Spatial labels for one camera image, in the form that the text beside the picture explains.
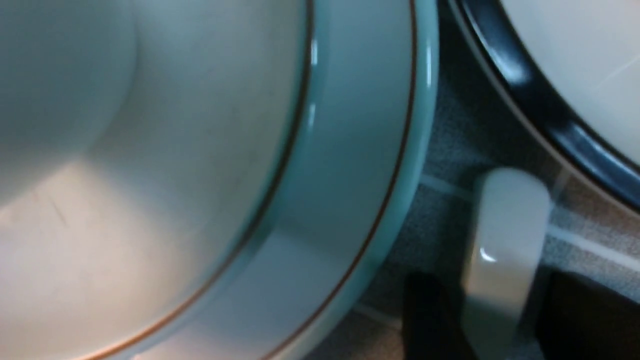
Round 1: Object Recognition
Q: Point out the plain white ceramic spoon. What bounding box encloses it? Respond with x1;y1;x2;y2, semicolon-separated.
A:
461;167;553;360

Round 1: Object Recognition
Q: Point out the thin-rimmed white plate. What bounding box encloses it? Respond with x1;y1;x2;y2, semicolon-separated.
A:
112;0;439;360

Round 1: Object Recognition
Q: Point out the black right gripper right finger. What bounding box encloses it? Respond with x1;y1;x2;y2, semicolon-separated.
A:
535;271;640;360

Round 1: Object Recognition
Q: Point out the black-rimmed illustrated plate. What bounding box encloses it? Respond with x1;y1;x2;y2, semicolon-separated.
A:
449;0;640;214

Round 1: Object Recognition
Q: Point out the thin-rimmed white bowl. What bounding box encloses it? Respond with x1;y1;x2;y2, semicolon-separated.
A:
1;0;330;360

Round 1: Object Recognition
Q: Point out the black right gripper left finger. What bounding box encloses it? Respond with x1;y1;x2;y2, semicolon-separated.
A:
401;272;476;360

